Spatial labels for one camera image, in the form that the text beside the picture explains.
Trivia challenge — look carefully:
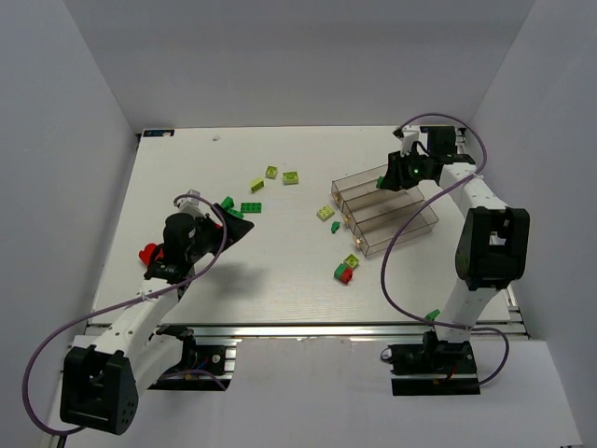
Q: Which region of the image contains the lime rectangular lego brick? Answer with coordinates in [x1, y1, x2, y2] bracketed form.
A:
[282, 172, 299, 186]

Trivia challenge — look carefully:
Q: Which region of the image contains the green curved lego brick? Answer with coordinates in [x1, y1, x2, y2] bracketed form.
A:
[220, 196, 234, 210]

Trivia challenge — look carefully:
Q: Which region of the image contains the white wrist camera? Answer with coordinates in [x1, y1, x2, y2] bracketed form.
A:
[393, 127, 420, 157]
[176, 189, 203, 217]

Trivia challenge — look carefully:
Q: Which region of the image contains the blue label sticker left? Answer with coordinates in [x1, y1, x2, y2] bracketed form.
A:
[142, 129, 174, 138]

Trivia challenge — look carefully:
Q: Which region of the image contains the green and red lego stack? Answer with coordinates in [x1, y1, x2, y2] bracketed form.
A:
[333, 263, 354, 285]

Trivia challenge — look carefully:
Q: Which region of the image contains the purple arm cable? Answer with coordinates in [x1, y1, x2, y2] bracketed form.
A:
[21, 194, 229, 436]
[381, 112, 510, 386]

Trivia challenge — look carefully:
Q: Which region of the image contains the lime curved lego brick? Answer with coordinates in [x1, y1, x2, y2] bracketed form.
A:
[250, 177, 265, 193]

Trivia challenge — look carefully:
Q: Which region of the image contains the green sloped lego brick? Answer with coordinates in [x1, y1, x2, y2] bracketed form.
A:
[229, 209, 244, 219]

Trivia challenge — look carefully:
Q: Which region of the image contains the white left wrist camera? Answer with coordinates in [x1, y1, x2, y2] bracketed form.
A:
[176, 189, 203, 217]

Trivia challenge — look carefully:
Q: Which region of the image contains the lime lego near container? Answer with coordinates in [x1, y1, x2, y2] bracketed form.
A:
[343, 254, 359, 269]

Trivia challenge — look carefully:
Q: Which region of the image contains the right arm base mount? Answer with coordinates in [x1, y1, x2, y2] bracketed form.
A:
[380, 331, 480, 397]

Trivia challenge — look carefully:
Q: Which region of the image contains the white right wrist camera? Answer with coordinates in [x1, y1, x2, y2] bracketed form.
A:
[393, 127, 420, 157]

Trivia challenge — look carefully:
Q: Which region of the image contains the green lego at table edge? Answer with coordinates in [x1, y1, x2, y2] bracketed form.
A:
[424, 309, 440, 321]

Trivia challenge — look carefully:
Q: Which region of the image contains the lime 2x2 lego brick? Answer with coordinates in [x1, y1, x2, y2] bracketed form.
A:
[316, 205, 335, 221]

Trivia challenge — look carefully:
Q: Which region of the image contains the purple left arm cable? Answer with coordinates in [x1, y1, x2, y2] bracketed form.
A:
[21, 194, 229, 436]

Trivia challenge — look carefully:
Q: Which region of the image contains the red lego piece left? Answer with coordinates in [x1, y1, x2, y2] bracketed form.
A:
[138, 243, 163, 267]

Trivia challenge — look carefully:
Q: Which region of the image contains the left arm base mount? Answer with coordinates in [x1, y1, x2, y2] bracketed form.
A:
[149, 325, 236, 392]

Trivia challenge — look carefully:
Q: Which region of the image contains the green flat 2x4 lego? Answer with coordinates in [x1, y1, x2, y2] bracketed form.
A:
[241, 203, 262, 214]

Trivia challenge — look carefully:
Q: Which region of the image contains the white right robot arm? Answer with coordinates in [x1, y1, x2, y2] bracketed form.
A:
[378, 128, 531, 342]

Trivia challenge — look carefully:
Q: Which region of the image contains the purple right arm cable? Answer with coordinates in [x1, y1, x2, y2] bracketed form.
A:
[381, 112, 510, 386]

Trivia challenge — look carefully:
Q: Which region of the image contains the clear three-compartment container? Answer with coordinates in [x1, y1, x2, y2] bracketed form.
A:
[331, 165, 438, 257]

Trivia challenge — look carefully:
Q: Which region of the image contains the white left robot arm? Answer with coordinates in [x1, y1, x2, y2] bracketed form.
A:
[60, 204, 254, 435]

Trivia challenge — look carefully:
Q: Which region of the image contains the lime square lego brick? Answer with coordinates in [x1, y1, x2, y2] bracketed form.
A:
[265, 165, 278, 179]

